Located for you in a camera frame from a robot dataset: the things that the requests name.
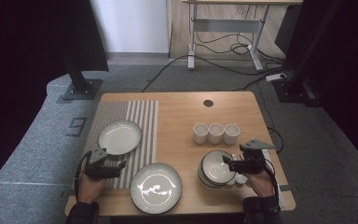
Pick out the tangle of black cables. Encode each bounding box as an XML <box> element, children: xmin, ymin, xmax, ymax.
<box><xmin>195</xmin><ymin>31</ymin><xmax>290</xmax><ymax>77</ymax></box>

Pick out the black floor cable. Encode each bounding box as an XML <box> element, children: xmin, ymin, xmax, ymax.
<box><xmin>232</xmin><ymin>78</ymin><xmax>285</xmax><ymax>154</ymax></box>
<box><xmin>141</xmin><ymin>54</ymin><xmax>189</xmax><ymax>93</ymax></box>

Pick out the white-legged wooden desk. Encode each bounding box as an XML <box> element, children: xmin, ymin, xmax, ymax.
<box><xmin>181</xmin><ymin>0</ymin><xmax>304</xmax><ymax>72</ymax></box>

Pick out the person's right hand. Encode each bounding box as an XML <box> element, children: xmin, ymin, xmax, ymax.
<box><xmin>245</xmin><ymin>169</ymin><xmax>276</xmax><ymax>199</ymax></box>

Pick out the person's left hand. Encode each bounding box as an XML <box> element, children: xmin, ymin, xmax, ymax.
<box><xmin>76</xmin><ymin>172</ymin><xmax>106</xmax><ymax>204</ymax></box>

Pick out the black curtain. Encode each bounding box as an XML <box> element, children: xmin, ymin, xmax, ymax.
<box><xmin>0</xmin><ymin>0</ymin><xmax>110</xmax><ymax>195</ymax></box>
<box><xmin>287</xmin><ymin>0</ymin><xmax>358</xmax><ymax>174</ymax></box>

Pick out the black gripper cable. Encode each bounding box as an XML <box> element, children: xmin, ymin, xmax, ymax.
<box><xmin>73</xmin><ymin>150</ymin><xmax>94</xmax><ymax>202</ymax></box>
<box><xmin>255</xmin><ymin>153</ymin><xmax>281</xmax><ymax>206</ymax></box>

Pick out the grey striped placemat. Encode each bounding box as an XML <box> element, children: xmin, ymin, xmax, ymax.
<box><xmin>74</xmin><ymin>100</ymin><xmax>159</xmax><ymax>190</ymax></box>

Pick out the white ribbed cup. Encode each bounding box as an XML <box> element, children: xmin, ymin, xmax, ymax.
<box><xmin>207</xmin><ymin>122</ymin><xmax>226</xmax><ymax>145</ymax></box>
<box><xmin>223</xmin><ymin>123</ymin><xmax>241</xmax><ymax>147</ymax></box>
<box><xmin>192</xmin><ymin>122</ymin><xmax>210</xmax><ymax>145</ymax></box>

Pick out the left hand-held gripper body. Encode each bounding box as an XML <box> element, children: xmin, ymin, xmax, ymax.
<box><xmin>85</xmin><ymin>146</ymin><xmax>113</xmax><ymax>181</ymax></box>

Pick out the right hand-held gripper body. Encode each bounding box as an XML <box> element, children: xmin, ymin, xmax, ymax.
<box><xmin>240</xmin><ymin>137</ymin><xmax>276</xmax><ymax>175</ymax></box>

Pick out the black metal stand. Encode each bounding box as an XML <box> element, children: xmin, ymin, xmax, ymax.
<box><xmin>273</xmin><ymin>0</ymin><xmax>344</xmax><ymax>108</ymax></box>
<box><xmin>55</xmin><ymin>52</ymin><xmax>103</xmax><ymax>104</ymax></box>

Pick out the grey plate with black rim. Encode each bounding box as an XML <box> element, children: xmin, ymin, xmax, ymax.
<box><xmin>98</xmin><ymin>119</ymin><xmax>143</xmax><ymax>156</ymax></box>
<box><xmin>129</xmin><ymin>161</ymin><xmax>184</xmax><ymax>215</ymax></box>

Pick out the white power strip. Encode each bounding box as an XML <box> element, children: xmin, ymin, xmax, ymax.
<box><xmin>265</xmin><ymin>72</ymin><xmax>288</xmax><ymax>83</ymax></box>

